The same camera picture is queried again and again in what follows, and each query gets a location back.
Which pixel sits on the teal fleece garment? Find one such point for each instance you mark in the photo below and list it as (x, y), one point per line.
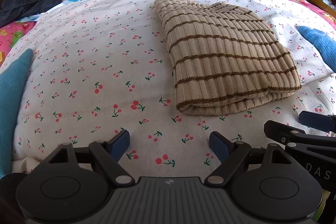
(13, 87)

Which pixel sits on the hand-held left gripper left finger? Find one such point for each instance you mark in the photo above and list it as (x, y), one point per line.
(119, 144)

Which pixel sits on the beige brown striped sweater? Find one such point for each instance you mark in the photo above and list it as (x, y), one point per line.
(223, 56)

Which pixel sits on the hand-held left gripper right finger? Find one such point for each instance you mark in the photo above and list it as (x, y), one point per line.
(219, 145)

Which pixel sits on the white cherry print blanket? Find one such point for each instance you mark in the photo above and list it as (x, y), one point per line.
(105, 56)

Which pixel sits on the blue knit garment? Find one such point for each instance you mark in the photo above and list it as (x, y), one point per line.
(320, 43)

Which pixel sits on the dark navy jacket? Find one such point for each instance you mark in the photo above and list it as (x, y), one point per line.
(26, 3)

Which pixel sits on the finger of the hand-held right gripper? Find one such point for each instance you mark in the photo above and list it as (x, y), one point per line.
(312, 119)
(278, 130)

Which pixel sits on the pink patterned pillow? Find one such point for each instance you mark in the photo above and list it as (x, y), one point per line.
(15, 35)

